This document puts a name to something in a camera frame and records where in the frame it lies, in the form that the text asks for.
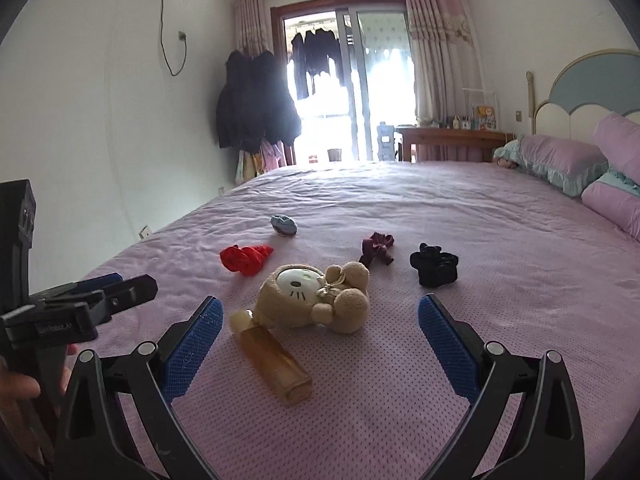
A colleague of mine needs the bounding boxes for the grey blue scrunchie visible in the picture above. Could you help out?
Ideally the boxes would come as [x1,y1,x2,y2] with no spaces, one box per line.
[270,214,298,237]

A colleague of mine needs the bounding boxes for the dark clothes on line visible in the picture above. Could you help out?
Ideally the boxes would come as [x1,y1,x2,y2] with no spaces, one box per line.
[291,27,343,101]

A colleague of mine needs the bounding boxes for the beige plush toy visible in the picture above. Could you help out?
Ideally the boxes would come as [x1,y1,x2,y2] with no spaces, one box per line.
[252,261,371,335]

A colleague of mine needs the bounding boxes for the blue white headboard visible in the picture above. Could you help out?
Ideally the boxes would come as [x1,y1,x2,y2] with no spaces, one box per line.
[525,50,640,136]

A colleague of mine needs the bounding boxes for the person's left hand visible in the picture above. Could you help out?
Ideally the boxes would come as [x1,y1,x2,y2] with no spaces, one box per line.
[0,344,79,405]

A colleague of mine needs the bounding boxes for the colourful hanging clothes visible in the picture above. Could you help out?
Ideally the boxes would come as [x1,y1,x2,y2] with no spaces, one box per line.
[235,140,286,183]

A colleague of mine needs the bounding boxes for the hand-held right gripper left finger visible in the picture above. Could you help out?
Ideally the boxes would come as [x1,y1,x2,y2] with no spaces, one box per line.
[52,296,225,480]

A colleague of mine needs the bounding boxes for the plastic stool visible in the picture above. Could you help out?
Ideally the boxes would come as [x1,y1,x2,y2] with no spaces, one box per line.
[375,121,396,161]

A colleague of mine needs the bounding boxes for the air conditioner cable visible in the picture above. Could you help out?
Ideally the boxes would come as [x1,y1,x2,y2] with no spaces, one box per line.
[159,0,189,77]

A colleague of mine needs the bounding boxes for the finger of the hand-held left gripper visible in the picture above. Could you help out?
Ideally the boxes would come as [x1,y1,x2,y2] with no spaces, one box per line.
[90,274,159,322]
[74,272,124,295]

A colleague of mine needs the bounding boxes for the pink curtain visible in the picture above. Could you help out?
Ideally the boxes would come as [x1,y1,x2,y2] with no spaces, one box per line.
[235,0,273,56]
[402,0,483,123]

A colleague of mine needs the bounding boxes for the yellow picture box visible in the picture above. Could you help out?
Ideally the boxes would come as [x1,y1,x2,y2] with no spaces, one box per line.
[472,104,498,131]

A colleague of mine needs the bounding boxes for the purple pillow with teal ruffle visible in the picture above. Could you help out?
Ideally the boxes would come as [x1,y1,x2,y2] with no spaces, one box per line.
[492,134,608,197]

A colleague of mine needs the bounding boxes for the amber plastic bottle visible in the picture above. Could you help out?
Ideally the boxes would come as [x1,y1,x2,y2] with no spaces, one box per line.
[229,309,313,407]

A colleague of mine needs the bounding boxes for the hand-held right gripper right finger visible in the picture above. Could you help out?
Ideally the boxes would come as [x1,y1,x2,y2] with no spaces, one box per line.
[418,294,586,480]

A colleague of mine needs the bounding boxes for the dark red scrunchie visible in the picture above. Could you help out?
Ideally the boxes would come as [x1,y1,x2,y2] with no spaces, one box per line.
[359,232,396,268]

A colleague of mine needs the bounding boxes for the dark hanging coat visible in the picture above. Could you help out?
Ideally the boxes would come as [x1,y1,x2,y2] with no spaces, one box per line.
[250,51,302,153]
[216,50,261,150]

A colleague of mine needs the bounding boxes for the pink dotted bed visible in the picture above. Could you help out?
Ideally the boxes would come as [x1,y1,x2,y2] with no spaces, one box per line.
[30,160,640,480]

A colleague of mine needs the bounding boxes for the wooden desk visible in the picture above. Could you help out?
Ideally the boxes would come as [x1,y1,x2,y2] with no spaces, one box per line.
[395,126,516,163]

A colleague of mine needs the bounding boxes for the black scrunchie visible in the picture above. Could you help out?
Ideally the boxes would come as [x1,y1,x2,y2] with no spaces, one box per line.
[410,243,459,288]

